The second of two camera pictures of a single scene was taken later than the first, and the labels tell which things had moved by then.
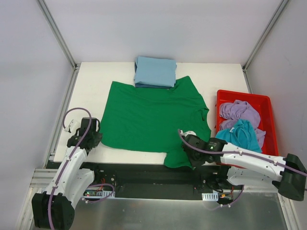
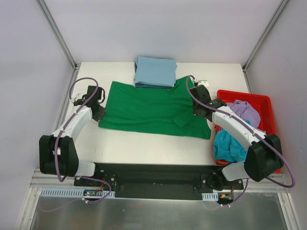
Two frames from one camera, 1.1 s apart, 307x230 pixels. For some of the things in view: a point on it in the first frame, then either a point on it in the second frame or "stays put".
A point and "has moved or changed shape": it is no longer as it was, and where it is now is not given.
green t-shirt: x=149 y=119 has moved or changed shape
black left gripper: x=95 y=138 -> x=100 y=112
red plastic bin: x=264 y=104 stays put
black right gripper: x=192 y=156 -> x=199 y=111
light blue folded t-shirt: x=158 y=71 stays put
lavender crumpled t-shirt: x=231 y=112 stays put
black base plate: x=159 y=181 stays put
